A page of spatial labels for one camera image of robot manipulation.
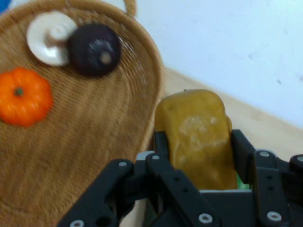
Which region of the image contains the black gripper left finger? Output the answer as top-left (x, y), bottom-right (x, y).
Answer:
top-left (56, 131), bottom-right (222, 227)

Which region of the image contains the yellow-brown toy pepper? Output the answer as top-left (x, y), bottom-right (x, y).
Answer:
top-left (154, 89), bottom-right (239, 191)

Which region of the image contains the dark purple toy onion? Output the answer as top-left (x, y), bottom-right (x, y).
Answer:
top-left (67, 23), bottom-right (123, 78)

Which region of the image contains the orange toy pumpkin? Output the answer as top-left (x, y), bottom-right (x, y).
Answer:
top-left (0, 67), bottom-right (54, 128)

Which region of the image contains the woven wicker basket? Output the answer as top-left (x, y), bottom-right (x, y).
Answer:
top-left (0, 0), bottom-right (167, 227)

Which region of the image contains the cream toy mushroom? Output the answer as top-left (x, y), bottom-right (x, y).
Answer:
top-left (26, 10), bottom-right (79, 67)

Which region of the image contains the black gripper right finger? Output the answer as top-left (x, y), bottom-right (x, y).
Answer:
top-left (230, 129), bottom-right (303, 227)

